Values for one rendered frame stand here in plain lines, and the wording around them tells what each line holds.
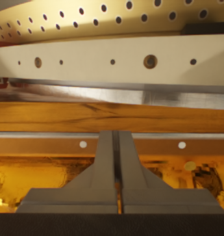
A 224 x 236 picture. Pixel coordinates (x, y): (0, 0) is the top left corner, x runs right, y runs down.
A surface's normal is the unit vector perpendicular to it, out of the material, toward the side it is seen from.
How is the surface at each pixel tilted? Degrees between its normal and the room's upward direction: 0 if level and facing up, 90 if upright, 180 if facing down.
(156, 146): 90
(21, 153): 97
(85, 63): 90
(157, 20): 62
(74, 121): 90
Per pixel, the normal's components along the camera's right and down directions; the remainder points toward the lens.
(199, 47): -0.25, 0.26
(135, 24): -0.29, 0.69
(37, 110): 0.00, 0.28
